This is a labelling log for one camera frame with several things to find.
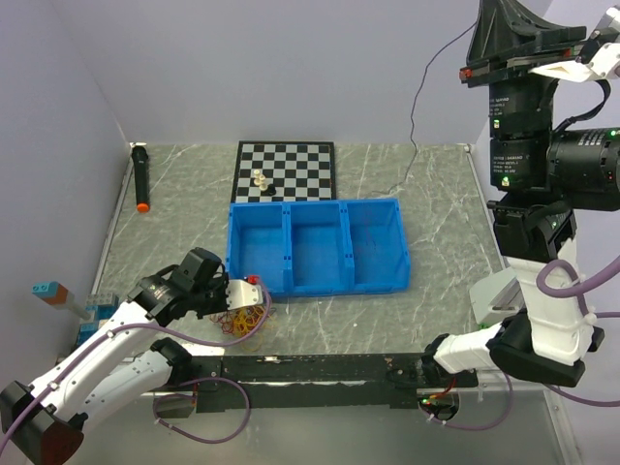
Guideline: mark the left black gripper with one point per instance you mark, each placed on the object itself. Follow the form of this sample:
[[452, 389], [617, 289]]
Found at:
[[220, 280]]

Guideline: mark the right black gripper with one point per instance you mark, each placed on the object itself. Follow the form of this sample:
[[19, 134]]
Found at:
[[511, 39]]

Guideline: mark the blue three-compartment plastic bin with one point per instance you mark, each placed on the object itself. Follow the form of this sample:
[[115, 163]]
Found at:
[[320, 248]]

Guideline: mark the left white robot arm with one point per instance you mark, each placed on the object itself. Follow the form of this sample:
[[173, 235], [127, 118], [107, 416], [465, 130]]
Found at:
[[134, 352]]

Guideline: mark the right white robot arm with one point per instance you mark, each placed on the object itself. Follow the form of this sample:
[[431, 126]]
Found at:
[[546, 172]]

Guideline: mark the blue white lego structure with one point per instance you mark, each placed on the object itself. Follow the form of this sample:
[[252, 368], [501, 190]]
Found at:
[[100, 307]]

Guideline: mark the short white chess piece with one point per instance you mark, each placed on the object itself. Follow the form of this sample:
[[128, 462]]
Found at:
[[263, 184]]

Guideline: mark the blue and brown toy block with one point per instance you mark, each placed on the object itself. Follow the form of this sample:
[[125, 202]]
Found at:
[[51, 292]]

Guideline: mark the black microphone orange tip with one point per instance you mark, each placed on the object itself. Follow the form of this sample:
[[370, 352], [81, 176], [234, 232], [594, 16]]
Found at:
[[141, 175]]

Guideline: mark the black and white chessboard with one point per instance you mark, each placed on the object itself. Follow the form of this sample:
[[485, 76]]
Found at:
[[301, 171]]

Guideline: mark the white tape dispenser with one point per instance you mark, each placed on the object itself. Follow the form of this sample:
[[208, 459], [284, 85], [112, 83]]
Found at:
[[496, 297]]

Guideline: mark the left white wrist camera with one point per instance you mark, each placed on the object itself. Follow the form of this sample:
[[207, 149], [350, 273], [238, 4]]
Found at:
[[247, 292]]

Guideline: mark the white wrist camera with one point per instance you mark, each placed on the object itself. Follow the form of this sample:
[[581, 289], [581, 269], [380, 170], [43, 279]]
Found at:
[[247, 292], [597, 59]]

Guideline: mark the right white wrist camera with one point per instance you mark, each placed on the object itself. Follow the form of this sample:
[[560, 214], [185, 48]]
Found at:
[[597, 59]]

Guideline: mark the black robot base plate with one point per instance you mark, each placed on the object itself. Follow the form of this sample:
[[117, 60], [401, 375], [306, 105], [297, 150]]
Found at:
[[219, 383]]

